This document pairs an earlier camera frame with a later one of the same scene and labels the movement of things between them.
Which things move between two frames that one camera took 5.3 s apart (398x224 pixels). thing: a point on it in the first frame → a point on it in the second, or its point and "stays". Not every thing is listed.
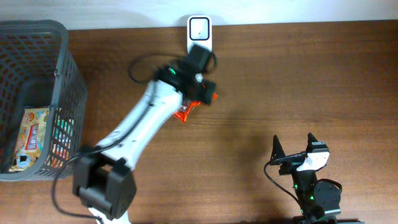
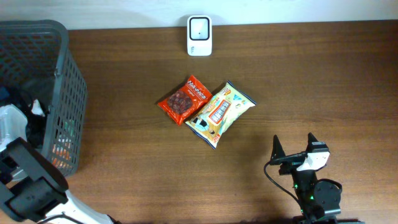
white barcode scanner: (199, 31) stays
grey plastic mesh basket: (38, 69) stays
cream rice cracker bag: (32, 139) → (216, 116)
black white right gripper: (292, 167) stays
